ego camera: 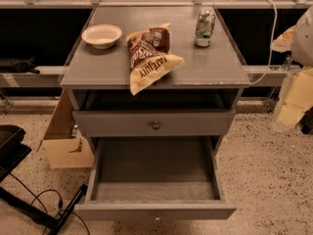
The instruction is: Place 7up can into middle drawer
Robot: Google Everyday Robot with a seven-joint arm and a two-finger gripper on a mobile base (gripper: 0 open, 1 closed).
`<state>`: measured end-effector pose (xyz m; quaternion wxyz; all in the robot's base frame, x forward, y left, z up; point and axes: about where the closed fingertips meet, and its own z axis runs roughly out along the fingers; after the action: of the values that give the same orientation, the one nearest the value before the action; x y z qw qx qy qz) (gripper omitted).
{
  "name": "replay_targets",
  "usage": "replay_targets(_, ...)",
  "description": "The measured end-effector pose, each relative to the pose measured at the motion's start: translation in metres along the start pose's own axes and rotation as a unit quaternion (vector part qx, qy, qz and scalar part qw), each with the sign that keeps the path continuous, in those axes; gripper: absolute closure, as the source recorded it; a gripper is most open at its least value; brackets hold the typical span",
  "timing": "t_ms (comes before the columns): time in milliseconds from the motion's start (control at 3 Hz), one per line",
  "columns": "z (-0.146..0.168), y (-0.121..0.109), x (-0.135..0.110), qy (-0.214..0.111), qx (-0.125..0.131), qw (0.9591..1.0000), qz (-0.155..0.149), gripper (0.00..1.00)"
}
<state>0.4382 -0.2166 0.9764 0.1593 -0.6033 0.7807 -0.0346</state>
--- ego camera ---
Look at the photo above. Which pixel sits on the white paper bowl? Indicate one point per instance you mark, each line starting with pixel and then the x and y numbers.
pixel 101 36

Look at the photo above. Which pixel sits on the grey wooden drawer cabinet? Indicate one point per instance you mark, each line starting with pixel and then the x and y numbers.
pixel 212 78

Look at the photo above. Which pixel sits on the closed grey top drawer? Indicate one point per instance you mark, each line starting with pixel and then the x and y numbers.
pixel 153 123

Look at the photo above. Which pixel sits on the open grey middle drawer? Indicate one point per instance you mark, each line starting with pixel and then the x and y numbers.
pixel 155 178

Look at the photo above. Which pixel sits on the brown yellow chip bag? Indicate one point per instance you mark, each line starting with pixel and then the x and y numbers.
pixel 150 57

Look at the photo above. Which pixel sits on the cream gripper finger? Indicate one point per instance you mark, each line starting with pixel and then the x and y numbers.
pixel 295 99
pixel 283 42

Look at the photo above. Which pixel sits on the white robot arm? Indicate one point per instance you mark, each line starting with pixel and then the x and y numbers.
pixel 302 47

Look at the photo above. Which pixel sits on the cardboard box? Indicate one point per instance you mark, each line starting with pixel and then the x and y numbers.
pixel 64 145

